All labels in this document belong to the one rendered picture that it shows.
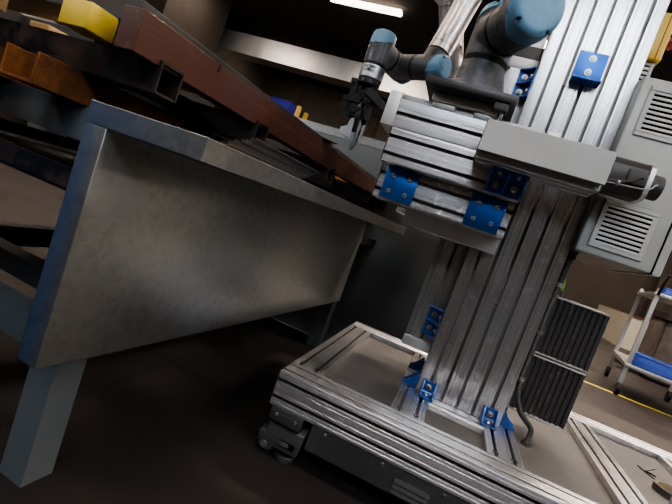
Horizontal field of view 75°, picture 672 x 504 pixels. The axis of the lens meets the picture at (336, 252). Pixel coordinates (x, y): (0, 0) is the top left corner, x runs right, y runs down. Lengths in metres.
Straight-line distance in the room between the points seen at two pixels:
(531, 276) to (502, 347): 0.22
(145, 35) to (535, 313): 1.12
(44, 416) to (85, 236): 0.39
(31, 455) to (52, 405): 0.09
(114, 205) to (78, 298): 0.14
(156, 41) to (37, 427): 0.68
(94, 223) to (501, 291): 1.04
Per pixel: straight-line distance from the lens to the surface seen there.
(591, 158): 1.06
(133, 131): 0.64
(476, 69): 1.22
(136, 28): 0.75
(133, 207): 0.74
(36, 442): 1.00
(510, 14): 1.14
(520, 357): 1.36
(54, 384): 0.94
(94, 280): 0.74
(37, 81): 0.85
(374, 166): 2.22
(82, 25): 0.80
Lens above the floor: 0.65
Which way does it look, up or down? 5 degrees down
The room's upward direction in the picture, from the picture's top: 20 degrees clockwise
